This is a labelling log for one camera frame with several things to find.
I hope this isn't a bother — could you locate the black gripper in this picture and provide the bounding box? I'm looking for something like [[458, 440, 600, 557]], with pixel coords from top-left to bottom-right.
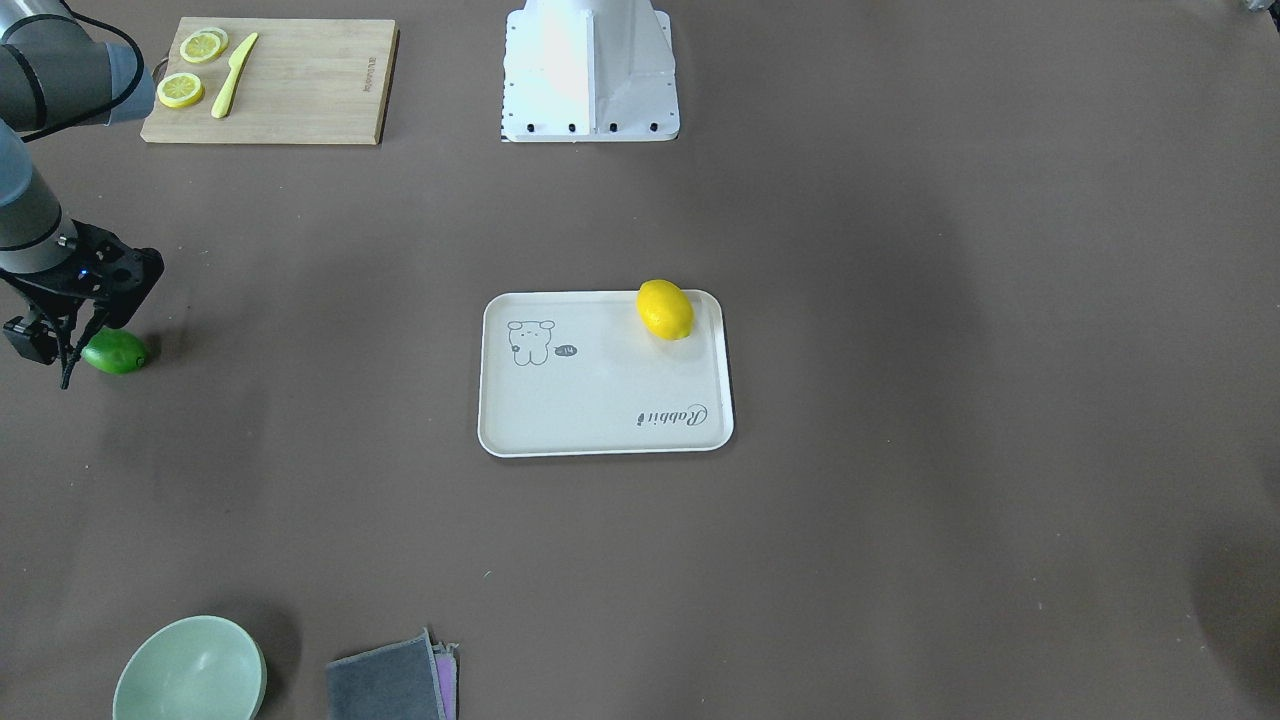
[[3, 222, 165, 389]]

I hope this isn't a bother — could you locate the yellow lemon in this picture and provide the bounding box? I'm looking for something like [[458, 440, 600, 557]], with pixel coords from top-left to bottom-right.
[[635, 279, 695, 341]]

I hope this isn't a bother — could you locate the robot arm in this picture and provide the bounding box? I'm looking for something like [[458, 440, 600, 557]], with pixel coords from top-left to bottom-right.
[[1, 1, 165, 386]]

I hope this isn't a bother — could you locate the white rabbit tray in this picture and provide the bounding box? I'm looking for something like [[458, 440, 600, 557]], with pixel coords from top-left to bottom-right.
[[477, 290, 735, 457]]

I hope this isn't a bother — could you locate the green lime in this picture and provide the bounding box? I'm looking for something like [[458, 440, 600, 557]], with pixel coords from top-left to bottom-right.
[[81, 328, 148, 375]]

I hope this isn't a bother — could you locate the lemon slice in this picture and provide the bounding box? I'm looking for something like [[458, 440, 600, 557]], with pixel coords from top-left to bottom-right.
[[179, 27, 229, 64], [155, 72, 205, 109]]

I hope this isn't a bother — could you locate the yellow plastic knife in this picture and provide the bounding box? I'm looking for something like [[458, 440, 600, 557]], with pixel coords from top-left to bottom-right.
[[210, 32, 260, 119]]

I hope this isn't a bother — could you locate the green bowl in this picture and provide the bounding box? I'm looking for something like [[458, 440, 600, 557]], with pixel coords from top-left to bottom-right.
[[111, 615, 268, 719]]

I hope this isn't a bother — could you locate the wooden cutting board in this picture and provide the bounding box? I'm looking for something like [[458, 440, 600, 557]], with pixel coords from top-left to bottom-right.
[[140, 15, 399, 146]]

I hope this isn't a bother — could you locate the grey folded cloth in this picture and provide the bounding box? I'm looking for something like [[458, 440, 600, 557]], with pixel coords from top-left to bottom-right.
[[326, 630, 458, 719]]

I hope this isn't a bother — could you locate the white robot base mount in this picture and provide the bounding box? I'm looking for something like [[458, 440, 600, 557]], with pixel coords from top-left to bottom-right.
[[500, 1, 681, 143]]

